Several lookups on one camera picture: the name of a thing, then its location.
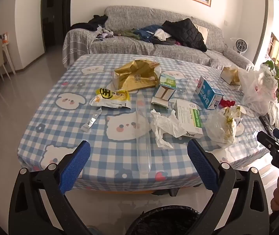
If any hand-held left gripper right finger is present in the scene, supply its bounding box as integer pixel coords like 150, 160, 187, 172
187, 139, 269, 235

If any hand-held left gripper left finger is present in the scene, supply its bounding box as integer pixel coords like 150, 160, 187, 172
8, 140, 92, 235

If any clear plastic bag with wrapper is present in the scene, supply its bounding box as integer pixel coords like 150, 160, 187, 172
204, 105, 244, 148

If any white and green medicine box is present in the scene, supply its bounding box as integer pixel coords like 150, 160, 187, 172
174, 99, 204, 139

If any white tissue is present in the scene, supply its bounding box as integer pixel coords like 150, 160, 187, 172
150, 109, 186, 148

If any bin with black liner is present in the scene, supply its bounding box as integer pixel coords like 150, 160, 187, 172
126, 206, 202, 235

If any gold foil wrapper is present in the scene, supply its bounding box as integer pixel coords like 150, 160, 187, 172
114, 59, 161, 93

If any blue checked cartoon tablecloth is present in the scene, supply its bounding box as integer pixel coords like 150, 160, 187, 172
17, 53, 279, 191

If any silver strip wrapper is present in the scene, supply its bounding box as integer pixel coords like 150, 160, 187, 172
81, 106, 103, 132

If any white plastic shopping bag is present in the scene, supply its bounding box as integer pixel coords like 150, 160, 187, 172
238, 64, 279, 114

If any small red plastic piece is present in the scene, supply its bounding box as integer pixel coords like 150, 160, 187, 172
219, 99, 236, 108

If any long clear plastic sleeve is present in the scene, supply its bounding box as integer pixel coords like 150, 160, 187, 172
135, 95, 152, 175

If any blue and white milk carton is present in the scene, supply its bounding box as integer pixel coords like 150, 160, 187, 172
195, 75, 224, 110

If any small gold and white packet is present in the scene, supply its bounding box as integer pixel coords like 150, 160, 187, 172
221, 66, 240, 86

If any yellow snack packet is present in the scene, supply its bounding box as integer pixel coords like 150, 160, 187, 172
89, 88, 132, 110

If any small opened blue-white carton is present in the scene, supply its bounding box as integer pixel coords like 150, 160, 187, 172
151, 73, 176, 108

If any small white fan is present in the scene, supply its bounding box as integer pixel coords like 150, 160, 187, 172
231, 38, 249, 54

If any black quilted jacket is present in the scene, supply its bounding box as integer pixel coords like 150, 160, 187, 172
161, 18, 208, 52

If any white garment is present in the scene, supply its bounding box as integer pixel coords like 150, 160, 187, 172
153, 29, 170, 41

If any olive green garment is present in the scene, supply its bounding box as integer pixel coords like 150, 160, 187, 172
115, 29, 140, 40

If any blue garment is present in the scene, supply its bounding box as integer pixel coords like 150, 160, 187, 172
133, 24, 163, 43

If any black garment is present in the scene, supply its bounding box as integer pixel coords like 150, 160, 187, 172
71, 15, 108, 32

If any grey covered sofa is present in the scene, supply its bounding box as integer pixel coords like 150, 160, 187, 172
62, 5, 254, 70

